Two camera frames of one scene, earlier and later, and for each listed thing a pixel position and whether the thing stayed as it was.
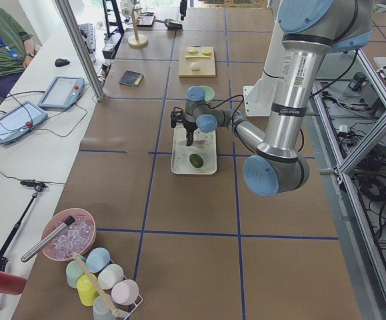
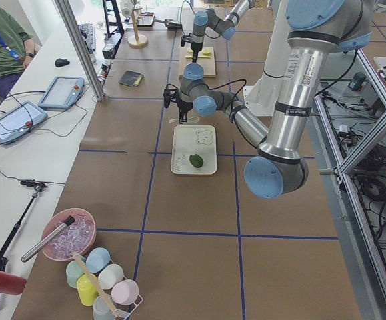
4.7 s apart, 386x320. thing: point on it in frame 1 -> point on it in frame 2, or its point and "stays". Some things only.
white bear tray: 204,144 stays
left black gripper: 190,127 -> 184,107
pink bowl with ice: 77,238 stays
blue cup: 97,259 stays
